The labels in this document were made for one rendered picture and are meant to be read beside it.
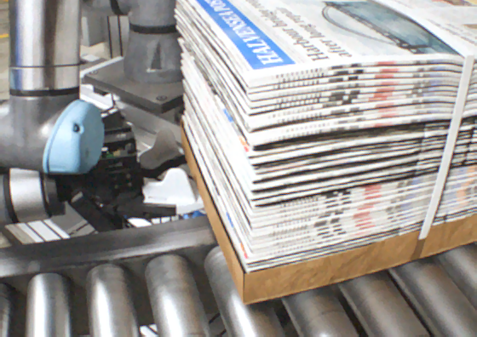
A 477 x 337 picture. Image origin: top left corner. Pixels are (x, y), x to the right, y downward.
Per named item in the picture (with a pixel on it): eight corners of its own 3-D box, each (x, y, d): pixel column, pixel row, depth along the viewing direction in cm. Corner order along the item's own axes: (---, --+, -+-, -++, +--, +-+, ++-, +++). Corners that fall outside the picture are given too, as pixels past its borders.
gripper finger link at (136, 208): (172, 214, 54) (102, 203, 55) (173, 224, 55) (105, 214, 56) (183, 189, 58) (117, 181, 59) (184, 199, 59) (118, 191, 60)
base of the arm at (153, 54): (108, 71, 86) (103, 21, 81) (166, 48, 96) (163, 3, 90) (162, 91, 78) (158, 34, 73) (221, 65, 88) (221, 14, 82)
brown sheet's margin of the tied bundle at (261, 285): (290, 132, 69) (291, 105, 66) (392, 268, 45) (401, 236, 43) (180, 148, 65) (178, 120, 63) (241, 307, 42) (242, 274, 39)
